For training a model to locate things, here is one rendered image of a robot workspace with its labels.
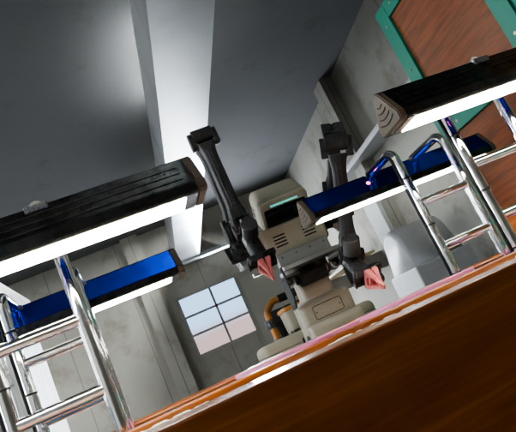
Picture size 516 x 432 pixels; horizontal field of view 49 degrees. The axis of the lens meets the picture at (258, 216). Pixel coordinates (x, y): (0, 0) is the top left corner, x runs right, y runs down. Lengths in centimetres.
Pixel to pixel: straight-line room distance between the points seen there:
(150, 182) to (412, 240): 457
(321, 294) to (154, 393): 751
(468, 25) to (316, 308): 112
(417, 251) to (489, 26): 352
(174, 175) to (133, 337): 884
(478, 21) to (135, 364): 838
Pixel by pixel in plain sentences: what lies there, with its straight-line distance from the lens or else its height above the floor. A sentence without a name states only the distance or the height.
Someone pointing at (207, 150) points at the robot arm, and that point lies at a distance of 209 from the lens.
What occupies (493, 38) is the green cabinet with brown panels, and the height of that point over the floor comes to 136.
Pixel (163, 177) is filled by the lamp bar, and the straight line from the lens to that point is 87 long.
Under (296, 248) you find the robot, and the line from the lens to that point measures 222.
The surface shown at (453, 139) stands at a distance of 127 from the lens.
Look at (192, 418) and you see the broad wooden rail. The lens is 50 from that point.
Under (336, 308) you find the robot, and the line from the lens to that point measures 224.
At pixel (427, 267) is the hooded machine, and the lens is 518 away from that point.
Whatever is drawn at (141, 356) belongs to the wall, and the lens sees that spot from 964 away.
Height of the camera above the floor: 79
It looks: 13 degrees up
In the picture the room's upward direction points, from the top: 25 degrees counter-clockwise
